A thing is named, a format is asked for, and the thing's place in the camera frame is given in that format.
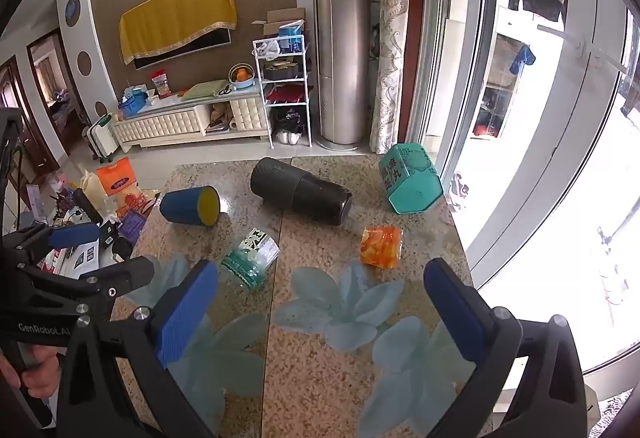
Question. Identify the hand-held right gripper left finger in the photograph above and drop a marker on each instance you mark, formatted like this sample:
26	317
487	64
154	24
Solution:
186	318

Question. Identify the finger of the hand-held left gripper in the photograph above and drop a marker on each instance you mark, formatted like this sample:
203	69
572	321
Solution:
75	235
125	273

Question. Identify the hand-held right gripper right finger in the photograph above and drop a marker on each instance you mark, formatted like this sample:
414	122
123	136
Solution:
456	315

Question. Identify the blue cup yellow inside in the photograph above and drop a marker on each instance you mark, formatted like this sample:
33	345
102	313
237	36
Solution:
180	208

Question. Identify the teal hexagonal cup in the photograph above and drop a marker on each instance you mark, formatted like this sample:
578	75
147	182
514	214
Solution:
415	188

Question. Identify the black tumbler cup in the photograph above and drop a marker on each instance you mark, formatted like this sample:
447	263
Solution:
300	190

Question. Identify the person's left hand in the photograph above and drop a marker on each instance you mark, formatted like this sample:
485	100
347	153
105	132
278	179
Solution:
40	370

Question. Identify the white printed leaflet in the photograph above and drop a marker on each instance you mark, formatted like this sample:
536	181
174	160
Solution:
82	260

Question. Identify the white plastic jug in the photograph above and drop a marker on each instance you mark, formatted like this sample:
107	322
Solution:
94	192

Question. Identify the purple box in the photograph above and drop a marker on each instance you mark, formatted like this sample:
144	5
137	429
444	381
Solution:
132	224

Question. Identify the orange bag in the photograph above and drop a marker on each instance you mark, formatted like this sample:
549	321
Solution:
117	178

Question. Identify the green white plastic packet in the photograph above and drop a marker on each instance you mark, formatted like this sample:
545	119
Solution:
250	259

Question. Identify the orange snack packet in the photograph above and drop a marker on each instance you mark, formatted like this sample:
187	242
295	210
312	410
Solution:
381	245

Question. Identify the white suitcase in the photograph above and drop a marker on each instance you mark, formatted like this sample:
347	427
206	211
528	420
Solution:
102	135

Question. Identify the blue basket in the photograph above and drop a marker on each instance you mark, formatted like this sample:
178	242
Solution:
132	107

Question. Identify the cream tufted tv cabinet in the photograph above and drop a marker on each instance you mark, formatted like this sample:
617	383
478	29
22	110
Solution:
165	125

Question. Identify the red snack bag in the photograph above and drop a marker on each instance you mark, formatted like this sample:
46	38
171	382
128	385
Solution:
160	84

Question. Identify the green cushion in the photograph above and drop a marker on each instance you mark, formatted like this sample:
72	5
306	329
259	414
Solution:
205	90

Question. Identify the white shoes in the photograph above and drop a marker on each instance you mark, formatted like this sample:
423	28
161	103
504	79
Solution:
289	137

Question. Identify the black television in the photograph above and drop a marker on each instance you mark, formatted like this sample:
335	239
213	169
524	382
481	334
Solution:
192	49

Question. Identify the black shoes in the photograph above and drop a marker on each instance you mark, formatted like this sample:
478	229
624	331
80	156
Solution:
289	120

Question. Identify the bowl with orange fruit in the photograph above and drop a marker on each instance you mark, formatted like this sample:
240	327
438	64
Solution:
242	77

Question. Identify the white metal shelf rack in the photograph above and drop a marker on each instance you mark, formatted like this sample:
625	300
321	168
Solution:
287	104

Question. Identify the red cloth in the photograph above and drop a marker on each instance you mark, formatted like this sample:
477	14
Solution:
285	94

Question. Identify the yellow cloth cover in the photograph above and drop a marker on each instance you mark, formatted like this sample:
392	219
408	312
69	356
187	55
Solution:
175	13

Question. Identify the patterned beige curtain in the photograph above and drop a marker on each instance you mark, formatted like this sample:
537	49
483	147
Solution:
392	68

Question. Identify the black storage box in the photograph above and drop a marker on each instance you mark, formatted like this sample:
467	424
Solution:
281	70

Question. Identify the blue hanging cloth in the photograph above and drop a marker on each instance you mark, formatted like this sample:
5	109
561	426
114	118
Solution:
521	59

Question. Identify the white plastic bag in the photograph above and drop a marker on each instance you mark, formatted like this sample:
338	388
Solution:
266	49

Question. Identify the silver standing air conditioner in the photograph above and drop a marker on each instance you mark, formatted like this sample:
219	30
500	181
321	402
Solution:
342	43

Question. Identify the cardboard box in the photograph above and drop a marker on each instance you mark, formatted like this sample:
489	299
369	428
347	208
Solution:
282	17

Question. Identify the round wall ornament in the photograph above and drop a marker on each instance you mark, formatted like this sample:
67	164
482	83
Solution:
100	109
73	10

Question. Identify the wooden door frame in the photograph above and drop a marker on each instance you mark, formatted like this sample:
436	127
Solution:
65	68

